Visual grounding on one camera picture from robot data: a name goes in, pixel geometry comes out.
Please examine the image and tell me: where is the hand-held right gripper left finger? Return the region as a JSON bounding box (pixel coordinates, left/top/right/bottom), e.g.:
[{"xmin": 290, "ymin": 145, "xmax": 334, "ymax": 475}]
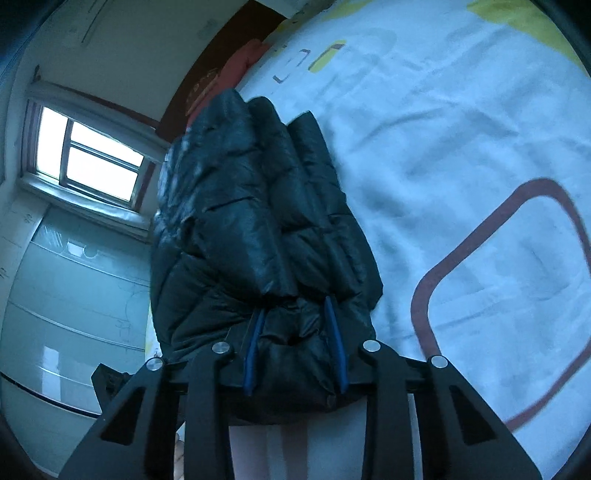
[{"xmin": 60, "ymin": 308, "xmax": 265, "ymax": 480}]

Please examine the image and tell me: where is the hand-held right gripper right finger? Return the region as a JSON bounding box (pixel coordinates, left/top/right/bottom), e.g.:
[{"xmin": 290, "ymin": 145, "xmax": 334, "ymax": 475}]
[{"xmin": 324, "ymin": 296, "xmax": 543, "ymax": 480}]

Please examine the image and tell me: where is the black puffer jacket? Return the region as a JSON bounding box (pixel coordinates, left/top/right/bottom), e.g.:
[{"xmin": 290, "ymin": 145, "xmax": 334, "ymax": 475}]
[{"xmin": 150, "ymin": 89, "xmax": 385, "ymax": 425}]

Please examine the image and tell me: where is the white glass-door wardrobe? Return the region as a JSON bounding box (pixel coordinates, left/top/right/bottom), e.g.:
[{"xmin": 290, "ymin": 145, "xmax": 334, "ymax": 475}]
[{"xmin": 0, "ymin": 203, "xmax": 160, "ymax": 462}]

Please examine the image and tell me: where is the white patterned bed sheet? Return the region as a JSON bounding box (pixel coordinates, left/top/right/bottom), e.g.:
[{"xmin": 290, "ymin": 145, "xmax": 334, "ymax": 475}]
[{"xmin": 145, "ymin": 0, "xmax": 591, "ymax": 480}]

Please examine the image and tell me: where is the window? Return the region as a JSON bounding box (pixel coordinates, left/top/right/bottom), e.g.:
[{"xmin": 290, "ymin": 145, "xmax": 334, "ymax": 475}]
[{"xmin": 28, "ymin": 104, "xmax": 155, "ymax": 204}]

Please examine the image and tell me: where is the brown patterned pillow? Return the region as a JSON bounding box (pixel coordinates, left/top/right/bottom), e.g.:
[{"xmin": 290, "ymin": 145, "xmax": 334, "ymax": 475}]
[{"xmin": 185, "ymin": 67, "xmax": 222, "ymax": 116}]

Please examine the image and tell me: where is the red pillow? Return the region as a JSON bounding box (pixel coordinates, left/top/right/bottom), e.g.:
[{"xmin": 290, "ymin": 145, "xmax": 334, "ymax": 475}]
[{"xmin": 185, "ymin": 39, "xmax": 273, "ymax": 127}]

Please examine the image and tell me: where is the dark wooden headboard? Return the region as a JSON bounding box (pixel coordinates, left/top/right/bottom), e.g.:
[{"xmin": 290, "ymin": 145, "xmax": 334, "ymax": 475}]
[{"xmin": 157, "ymin": 0, "xmax": 287, "ymax": 139}]

